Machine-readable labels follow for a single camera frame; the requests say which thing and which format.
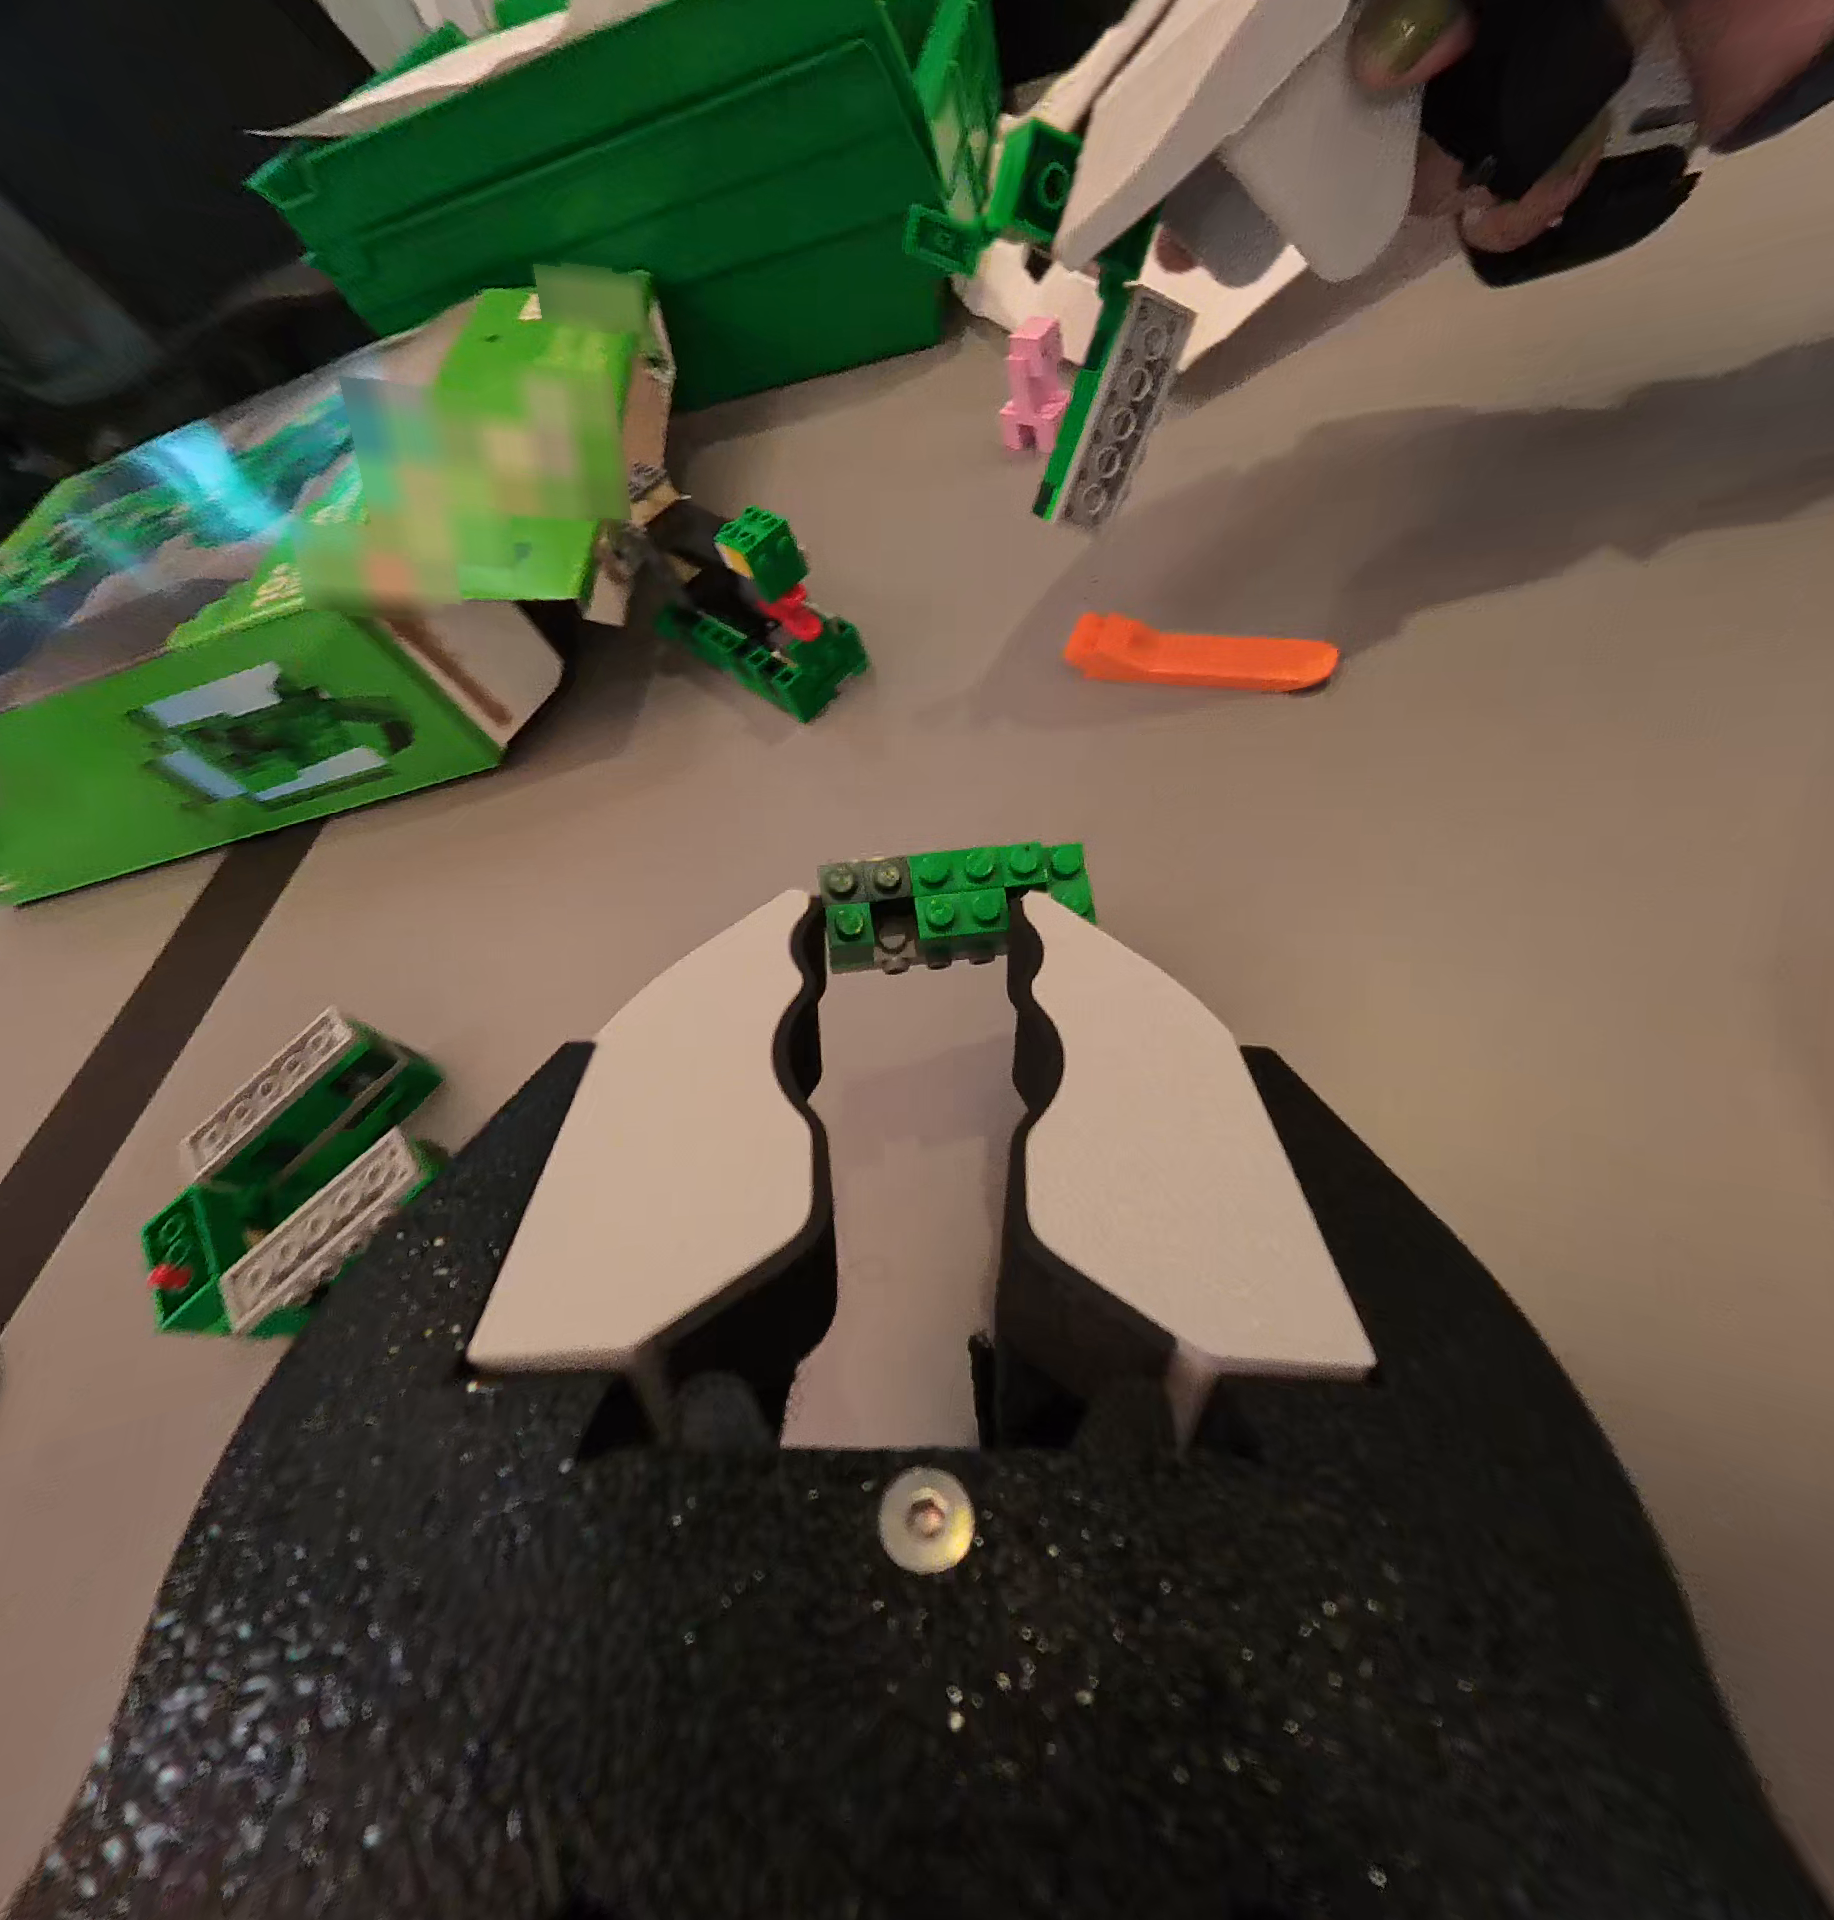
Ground orange brick separator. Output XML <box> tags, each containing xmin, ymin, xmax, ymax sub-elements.
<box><xmin>1063</xmin><ymin>612</ymin><xmax>1339</xmax><ymax>697</ymax></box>

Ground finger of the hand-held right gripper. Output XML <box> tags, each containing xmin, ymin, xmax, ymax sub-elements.
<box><xmin>1051</xmin><ymin>0</ymin><xmax>1425</xmax><ymax>287</ymax></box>
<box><xmin>1007</xmin><ymin>0</ymin><xmax>1207</xmax><ymax>160</ymax></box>

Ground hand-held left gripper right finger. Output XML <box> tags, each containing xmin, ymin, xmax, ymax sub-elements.
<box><xmin>1007</xmin><ymin>891</ymin><xmax>1379</xmax><ymax>1452</ymax></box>

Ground green cardboard box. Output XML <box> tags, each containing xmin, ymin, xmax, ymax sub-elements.
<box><xmin>0</xmin><ymin>270</ymin><xmax>682</xmax><ymax>912</ymax></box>

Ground person's right hand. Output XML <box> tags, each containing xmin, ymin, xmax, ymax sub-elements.
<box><xmin>1343</xmin><ymin>0</ymin><xmax>1610</xmax><ymax>256</ymax></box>

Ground grey desk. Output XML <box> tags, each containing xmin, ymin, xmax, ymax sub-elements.
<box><xmin>0</xmin><ymin>90</ymin><xmax>1834</xmax><ymax>1920</ymax></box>

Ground green plastic bin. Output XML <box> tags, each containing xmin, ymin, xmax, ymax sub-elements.
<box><xmin>242</xmin><ymin>0</ymin><xmax>1006</xmax><ymax>418</ymax></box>

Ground crumpled white paper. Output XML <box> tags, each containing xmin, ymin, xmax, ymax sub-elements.
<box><xmin>951</xmin><ymin>108</ymin><xmax>1312</xmax><ymax>375</ymax></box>

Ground green black red brick model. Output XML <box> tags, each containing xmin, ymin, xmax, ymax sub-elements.
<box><xmin>651</xmin><ymin>506</ymin><xmax>872</xmax><ymax>727</ymax></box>

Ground green brick frame grey plates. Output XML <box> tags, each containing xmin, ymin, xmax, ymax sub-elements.
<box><xmin>140</xmin><ymin>1005</ymin><xmax>448</xmax><ymax>1339</ymax></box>

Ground pink brick pig figure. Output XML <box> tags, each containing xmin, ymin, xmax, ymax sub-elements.
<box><xmin>998</xmin><ymin>316</ymin><xmax>1079</xmax><ymax>456</ymax></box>

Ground grey and green brick assembly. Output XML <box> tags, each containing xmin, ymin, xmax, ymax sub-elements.
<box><xmin>903</xmin><ymin>119</ymin><xmax>1199</xmax><ymax>532</ymax></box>

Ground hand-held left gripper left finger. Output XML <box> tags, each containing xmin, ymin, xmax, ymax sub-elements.
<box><xmin>467</xmin><ymin>891</ymin><xmax>833</xmax><ymax>1450</ymax></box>

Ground white paper sheet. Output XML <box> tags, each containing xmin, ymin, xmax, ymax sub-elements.
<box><xmin>248</xmin><ymin>0</ymin><xmax>665</xmax><ymax>144</ymax></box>

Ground small green brick assembly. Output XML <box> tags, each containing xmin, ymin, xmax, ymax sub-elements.
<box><xmin>818</xmin><ymin>841</ymin><xmax>1098</xmax><ymax>977</ymax></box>

